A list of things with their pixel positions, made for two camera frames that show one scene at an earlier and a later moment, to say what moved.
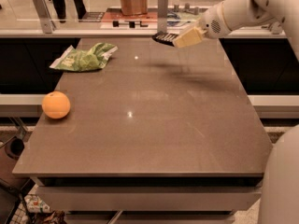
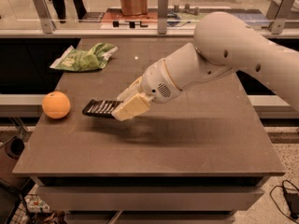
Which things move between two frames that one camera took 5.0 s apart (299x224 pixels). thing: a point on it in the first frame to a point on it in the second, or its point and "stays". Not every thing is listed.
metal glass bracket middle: [162, 11] stays
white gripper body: [211, 24] to [158, 82]
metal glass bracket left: [43, 8] stays
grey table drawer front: [149, 198] stays
